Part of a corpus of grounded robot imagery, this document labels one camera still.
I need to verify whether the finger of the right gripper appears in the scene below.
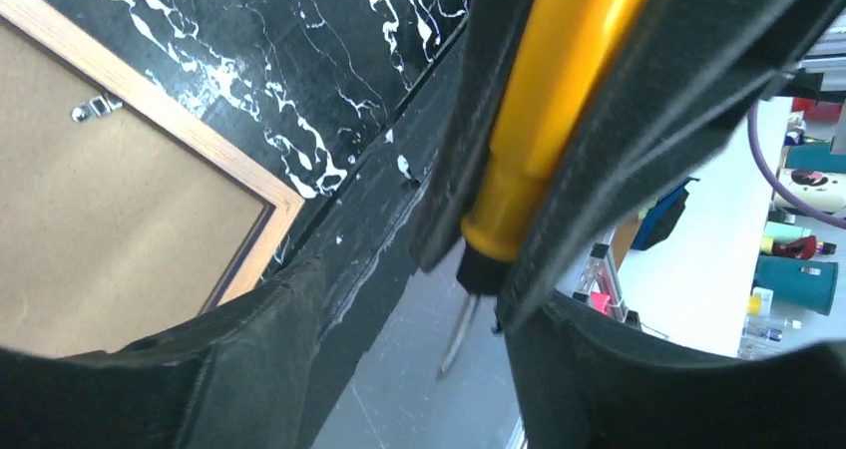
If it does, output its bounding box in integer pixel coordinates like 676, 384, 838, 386
497, 0, 845, 330
410, 0, 534, 272

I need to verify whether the background clutter bottles shelf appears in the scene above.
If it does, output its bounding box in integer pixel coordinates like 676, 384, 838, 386
739, 107, 845, 356

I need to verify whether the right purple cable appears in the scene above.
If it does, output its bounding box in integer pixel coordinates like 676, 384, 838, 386
746, 99, 846, 230

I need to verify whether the silver frame retaining clip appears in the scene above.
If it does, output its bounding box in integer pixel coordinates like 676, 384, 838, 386
70, 92, 124, 123

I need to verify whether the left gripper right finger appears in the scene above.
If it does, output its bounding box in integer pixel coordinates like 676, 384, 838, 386
505, 294, 845, 448

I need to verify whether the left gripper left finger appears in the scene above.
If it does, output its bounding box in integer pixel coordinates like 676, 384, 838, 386
1, 256, 326, 448

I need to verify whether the blue photo frame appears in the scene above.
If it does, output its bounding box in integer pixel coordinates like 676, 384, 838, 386
1, 0, 303, 357

